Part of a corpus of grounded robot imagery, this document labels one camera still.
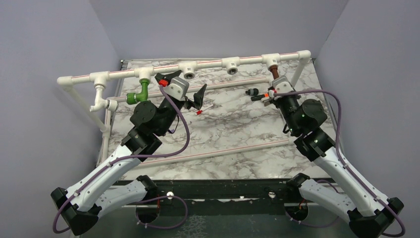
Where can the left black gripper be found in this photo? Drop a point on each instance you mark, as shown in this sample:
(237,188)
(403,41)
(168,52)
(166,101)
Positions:
(198,99)

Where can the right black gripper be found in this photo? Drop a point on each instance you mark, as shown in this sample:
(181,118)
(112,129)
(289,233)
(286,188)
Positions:
(277,99)

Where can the brown water faucet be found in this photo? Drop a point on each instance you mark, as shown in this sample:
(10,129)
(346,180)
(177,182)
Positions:
(274,71)

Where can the green water faucet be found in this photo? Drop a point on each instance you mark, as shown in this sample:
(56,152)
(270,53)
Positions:
(134,98)

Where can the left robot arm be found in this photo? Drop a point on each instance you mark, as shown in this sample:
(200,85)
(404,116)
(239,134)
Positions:
(84,203)

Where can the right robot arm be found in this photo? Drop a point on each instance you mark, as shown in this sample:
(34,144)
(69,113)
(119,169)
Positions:
(368,212)

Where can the white water faucet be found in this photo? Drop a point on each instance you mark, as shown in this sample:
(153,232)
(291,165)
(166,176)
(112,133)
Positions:
(100,102)

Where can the red capped white pen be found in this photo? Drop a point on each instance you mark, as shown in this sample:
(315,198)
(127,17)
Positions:
(204,109)

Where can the black orange marker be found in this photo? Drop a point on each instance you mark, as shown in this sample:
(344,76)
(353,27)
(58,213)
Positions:
(259,97)

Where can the black grey faucet part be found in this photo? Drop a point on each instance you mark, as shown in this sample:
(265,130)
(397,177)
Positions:
(252,92)

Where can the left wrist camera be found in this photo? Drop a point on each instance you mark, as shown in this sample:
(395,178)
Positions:
(177,89)

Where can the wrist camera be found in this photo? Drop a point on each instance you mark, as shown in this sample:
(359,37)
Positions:
(280,85)
(177,89)

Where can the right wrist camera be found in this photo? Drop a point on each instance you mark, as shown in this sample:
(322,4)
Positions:
(280,85)

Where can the grey metal handle piece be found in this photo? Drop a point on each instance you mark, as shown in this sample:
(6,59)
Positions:
(267,102)

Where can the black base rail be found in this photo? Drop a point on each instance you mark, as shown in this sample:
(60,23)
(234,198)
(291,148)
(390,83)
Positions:
(207,197)

